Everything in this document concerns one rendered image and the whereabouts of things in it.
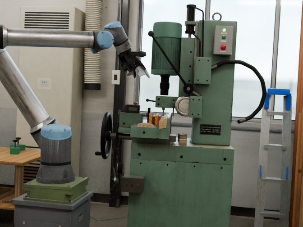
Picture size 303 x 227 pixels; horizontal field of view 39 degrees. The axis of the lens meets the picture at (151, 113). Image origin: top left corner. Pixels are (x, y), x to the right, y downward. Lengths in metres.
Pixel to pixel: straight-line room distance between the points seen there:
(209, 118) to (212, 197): 0.45
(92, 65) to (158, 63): 1.47
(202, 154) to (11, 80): 1.09
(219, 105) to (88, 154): 1.96
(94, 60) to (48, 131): 1.89
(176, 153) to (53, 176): 0.70
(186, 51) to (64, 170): 0.99
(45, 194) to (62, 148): 0.23
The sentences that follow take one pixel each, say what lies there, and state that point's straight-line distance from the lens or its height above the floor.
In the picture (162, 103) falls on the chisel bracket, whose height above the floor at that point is 1.03.
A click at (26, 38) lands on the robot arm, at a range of 2.19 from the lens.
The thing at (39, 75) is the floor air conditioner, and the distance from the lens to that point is 4.01.
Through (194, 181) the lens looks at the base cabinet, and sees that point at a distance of 2.46.
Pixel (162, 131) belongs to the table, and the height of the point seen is 0.88.
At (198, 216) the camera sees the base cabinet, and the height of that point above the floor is 0.41.
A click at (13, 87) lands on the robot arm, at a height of 1.08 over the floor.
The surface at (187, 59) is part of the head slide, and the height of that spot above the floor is 1.29.
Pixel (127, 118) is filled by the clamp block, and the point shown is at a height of 0.92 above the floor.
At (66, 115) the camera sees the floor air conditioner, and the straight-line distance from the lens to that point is 3.91.
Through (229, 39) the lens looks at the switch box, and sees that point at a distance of 2.49.
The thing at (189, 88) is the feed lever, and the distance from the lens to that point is 2.46.
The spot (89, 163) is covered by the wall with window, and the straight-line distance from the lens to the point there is 4.20.
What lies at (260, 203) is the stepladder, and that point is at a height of 0.32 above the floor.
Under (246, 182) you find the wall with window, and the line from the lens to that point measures 4.01.
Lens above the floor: 1.10
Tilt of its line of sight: 3 degrees down
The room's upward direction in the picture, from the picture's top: 3 degrees clockwise
